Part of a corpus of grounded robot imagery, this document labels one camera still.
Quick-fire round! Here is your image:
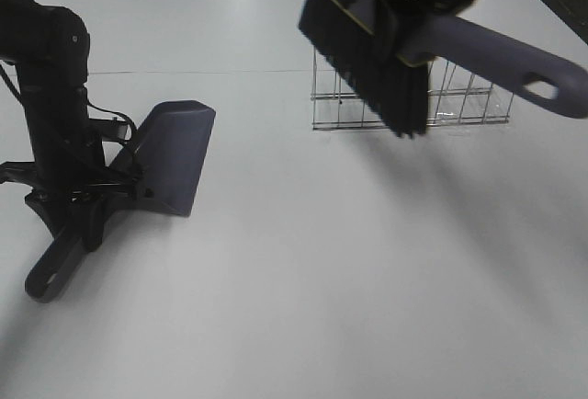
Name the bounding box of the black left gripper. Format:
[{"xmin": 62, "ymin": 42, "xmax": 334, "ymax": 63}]
[{"xmin": 1, "ymin": 116, "xmax": 138, "ymax": 252}]

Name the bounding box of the purple brush with black bristles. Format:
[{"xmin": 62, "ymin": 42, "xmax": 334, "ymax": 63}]
[{"xmin": 299, "ymin": 0, "xmax": 587, "ymax": 137}]

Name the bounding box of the purple plastic dustpan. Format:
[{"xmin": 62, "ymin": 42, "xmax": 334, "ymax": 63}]
[{"xmin": 25, "ymin": 100, "xmax": 216, "ymax": 302}]

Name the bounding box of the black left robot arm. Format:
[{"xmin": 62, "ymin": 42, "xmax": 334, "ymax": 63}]
[{"xmin": 1, "ymin": 0, "xmax": 141, "ymax": 251}]

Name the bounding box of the chrome wire dish rack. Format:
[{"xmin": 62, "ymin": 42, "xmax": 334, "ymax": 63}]
[{"xmin": 311, "ymin": 51, "xmax": 515, "ymax": 131}]

